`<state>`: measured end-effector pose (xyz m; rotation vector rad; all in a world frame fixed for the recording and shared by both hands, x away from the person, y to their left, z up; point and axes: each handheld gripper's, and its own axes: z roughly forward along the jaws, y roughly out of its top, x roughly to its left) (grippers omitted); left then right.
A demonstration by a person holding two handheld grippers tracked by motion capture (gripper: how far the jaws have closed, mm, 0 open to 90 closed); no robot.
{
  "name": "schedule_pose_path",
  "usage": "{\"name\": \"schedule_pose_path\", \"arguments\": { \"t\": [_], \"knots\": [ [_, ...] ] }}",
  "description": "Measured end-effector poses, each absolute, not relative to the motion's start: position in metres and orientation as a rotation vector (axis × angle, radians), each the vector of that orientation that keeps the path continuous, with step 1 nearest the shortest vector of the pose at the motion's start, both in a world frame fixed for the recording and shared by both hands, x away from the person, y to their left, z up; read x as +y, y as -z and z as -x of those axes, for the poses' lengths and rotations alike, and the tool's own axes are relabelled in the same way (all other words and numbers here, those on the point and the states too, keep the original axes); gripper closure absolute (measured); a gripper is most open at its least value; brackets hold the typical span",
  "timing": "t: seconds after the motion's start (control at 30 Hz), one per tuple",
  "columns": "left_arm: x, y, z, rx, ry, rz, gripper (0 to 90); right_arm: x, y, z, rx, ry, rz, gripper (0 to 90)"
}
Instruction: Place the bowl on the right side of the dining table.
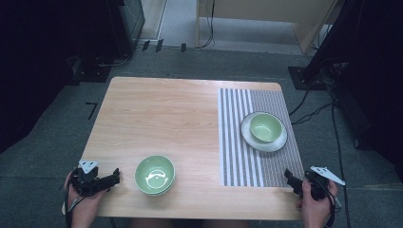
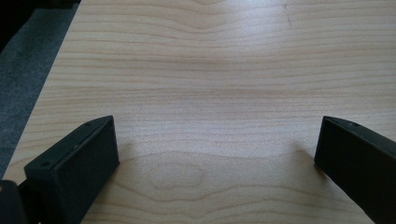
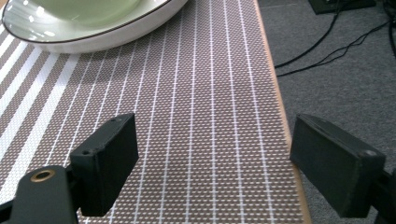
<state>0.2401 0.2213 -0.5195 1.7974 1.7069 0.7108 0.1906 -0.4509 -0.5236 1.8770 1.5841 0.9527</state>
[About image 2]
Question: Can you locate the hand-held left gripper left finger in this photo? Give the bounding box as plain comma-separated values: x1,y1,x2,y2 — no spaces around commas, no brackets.
23,115,120,224

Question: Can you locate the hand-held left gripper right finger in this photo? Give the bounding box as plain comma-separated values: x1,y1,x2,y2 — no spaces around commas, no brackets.
313,116,396,224

